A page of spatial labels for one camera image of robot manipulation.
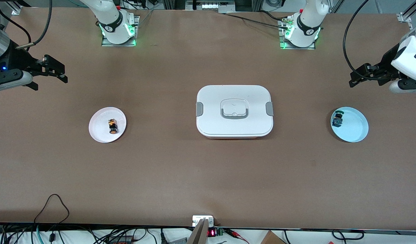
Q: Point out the aluminium frame profile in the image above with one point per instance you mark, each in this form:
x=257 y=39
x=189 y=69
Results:
x=404 y=17

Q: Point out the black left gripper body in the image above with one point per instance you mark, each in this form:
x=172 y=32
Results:
x=386 y=63

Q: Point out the control box with lights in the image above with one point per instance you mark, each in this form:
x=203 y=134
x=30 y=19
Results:
x=211 y=6

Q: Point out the white round plate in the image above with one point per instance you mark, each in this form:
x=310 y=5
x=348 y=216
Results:
x=99 y=128

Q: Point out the orange push-button switch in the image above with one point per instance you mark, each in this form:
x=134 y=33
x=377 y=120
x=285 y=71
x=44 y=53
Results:
x=113 y=127

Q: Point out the green push-button switch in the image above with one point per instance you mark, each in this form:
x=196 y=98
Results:
x=337 y=119

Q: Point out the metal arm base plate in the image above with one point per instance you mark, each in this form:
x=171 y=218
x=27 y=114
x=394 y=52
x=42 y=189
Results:
x=297 y=48
x=118 y=44

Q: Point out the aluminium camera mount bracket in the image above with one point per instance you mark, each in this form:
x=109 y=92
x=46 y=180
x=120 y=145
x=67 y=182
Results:
x=201 y=234

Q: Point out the aluminium frame bracket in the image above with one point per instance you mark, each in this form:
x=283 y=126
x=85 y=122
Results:
x=16 y=12

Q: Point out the white lunch box grey clips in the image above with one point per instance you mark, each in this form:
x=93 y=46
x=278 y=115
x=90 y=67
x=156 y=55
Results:
x=211 y=118

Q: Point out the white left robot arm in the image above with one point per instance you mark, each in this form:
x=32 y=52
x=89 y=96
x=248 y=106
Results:
x=307 y=17

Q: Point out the brown cardboard box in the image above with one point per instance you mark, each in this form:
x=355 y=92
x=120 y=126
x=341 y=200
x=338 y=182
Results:
x=270 y=239

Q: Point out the light blue round plate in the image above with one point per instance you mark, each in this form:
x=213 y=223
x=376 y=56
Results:
x=355 y=127

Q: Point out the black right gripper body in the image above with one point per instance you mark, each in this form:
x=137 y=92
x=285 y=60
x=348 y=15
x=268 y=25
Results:
x=21 y=58

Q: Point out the red LED display module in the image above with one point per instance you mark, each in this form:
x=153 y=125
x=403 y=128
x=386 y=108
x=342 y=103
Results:
x=212 y=232

